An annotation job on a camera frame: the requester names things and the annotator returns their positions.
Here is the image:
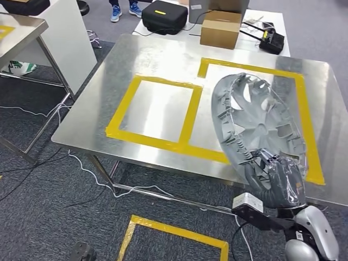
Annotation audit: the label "white cabinet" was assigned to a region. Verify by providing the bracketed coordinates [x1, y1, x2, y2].
[15, 0, 97, 97]

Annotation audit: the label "brown cardboard box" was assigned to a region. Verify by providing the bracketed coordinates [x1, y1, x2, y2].
[208, 0, 250, 20]
[200, 10, 242, 51]

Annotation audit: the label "white papers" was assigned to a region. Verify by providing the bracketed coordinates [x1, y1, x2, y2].
[242, 15, 264, 26]

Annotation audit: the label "steel workbench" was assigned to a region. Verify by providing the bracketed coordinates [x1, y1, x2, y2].
[51, 33, 348, 217]

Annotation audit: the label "steel table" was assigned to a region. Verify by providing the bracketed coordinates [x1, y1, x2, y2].
[0, 13, 76, 166]

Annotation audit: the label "person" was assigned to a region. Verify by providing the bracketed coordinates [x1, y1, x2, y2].
[109, 0, 143, 23]

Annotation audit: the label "black bag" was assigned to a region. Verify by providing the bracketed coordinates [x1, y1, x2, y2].
[0, 0, 51, 16]

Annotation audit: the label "white floor cable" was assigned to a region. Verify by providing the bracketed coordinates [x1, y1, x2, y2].
[0, 102, 72, 125]
[68, 150, 254, 261]

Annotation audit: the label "grey box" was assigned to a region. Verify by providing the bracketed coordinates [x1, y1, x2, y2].
[188, 0, 211, 25]

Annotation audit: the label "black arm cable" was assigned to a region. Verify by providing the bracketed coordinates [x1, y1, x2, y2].
[231, 221, 255, 261]

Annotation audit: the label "silver plastic wheel cover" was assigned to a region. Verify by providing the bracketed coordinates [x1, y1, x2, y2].
[211, 72, 308, 189]

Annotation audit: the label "white desk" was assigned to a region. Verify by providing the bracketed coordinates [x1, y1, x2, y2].
[132, 9, 291, 58]

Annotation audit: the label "black round stool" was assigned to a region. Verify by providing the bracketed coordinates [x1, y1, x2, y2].
[76, 0, 103, 49]

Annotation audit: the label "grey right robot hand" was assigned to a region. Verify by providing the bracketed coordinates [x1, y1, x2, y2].
[245, 149, 308, 210]

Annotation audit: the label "yellow tape square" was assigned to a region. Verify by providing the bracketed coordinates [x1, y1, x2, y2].
[0, 25, 16, 40]
[187, 57, 326, 187]

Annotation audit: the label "black radio with antennas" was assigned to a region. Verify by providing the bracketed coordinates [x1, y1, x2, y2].
[239, 21, 285, 56]

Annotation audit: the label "black carry case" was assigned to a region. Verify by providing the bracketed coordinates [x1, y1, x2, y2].
[142, 0, 189, 36]

